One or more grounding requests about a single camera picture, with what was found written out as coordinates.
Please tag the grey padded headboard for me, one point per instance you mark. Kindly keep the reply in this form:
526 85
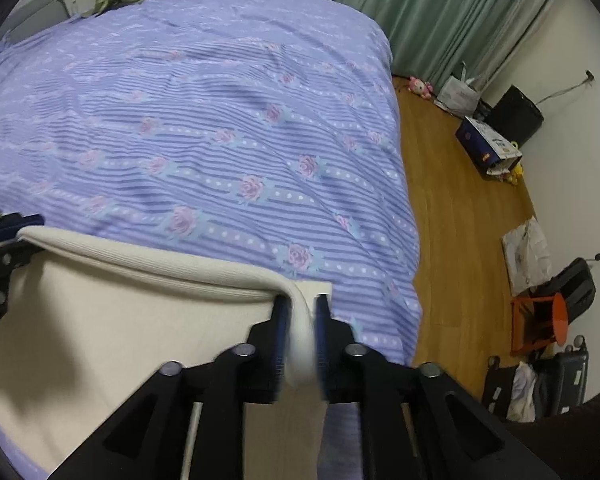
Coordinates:
35 15

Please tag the black suitcase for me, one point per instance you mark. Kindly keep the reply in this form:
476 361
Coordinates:
572 375

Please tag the blue and white box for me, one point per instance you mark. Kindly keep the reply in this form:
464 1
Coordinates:
485 142

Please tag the green curtain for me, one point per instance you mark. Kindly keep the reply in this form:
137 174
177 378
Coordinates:
430 5

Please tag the white crumpled cloth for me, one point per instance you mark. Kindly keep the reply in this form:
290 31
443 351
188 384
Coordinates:
522 392

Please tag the yellow toy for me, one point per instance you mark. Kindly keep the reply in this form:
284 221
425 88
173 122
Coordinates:
516 174

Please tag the purple floral bedspread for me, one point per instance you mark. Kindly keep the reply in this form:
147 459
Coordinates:
205 110

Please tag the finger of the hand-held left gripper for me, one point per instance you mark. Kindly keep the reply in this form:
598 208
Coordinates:
15 225
5 260

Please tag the black backpack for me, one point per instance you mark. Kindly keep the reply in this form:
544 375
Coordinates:
575 282

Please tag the pink plush toy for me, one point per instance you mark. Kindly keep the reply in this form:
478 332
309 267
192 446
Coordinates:
421 87

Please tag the dark cloth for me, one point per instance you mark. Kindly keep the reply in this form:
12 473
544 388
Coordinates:
570 440

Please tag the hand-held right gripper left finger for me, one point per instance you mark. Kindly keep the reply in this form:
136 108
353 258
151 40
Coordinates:
280 330

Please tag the orange stool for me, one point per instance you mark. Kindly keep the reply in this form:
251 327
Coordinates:
557 317

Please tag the cream knit pants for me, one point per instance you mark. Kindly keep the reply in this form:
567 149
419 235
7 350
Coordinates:
130 320

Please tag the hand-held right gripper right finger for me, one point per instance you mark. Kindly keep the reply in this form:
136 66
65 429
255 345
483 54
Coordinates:
321 330

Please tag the white plastic bag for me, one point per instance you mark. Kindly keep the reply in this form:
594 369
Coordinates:
525 255
457 92

